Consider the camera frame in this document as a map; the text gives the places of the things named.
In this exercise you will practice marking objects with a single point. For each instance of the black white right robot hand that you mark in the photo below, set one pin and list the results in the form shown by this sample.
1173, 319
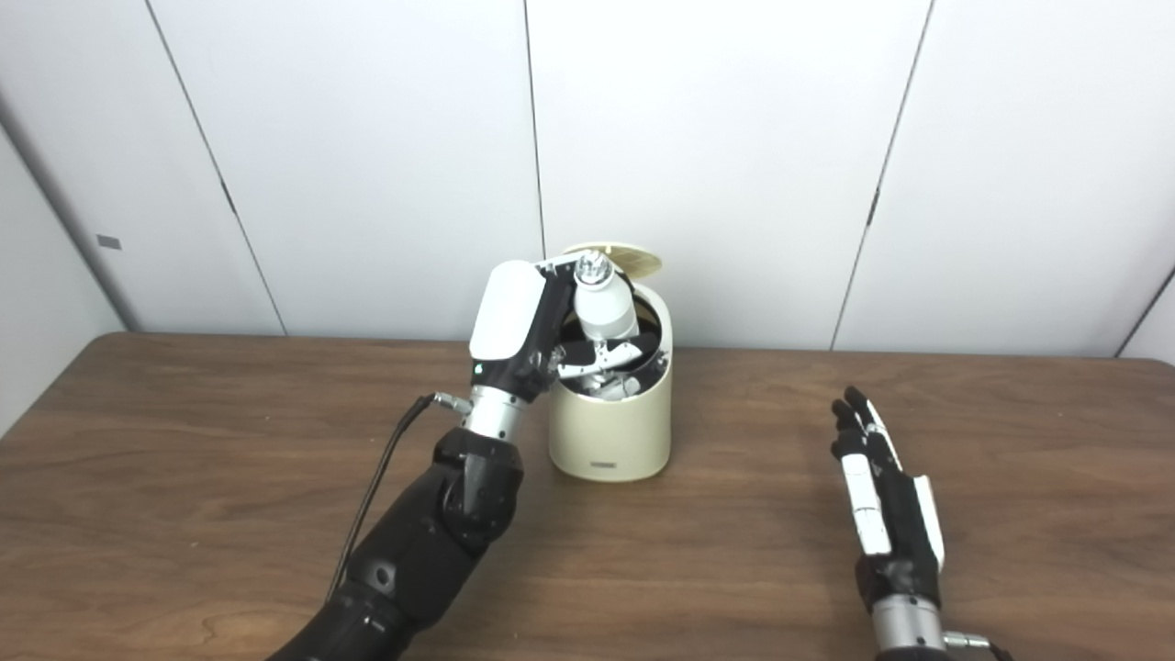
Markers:
904, 532

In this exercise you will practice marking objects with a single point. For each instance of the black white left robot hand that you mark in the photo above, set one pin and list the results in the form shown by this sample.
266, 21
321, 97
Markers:
505, 312

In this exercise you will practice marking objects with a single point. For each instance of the small white plastic bottle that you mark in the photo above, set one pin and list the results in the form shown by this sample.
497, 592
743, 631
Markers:
606, 308

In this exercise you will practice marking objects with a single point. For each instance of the cream round bin lid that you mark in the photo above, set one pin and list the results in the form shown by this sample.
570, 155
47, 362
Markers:
633, 260

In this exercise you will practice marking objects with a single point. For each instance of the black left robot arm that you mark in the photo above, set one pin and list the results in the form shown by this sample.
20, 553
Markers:
422, 551

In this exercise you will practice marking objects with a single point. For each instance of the black bin liner bag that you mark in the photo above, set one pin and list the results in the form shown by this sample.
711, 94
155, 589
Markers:
654, 365

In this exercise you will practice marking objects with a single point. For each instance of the cream-colored round bin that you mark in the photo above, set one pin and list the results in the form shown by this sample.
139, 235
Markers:
610, 436

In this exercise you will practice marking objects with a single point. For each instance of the small grey wall label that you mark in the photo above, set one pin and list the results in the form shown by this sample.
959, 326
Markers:
108, 242

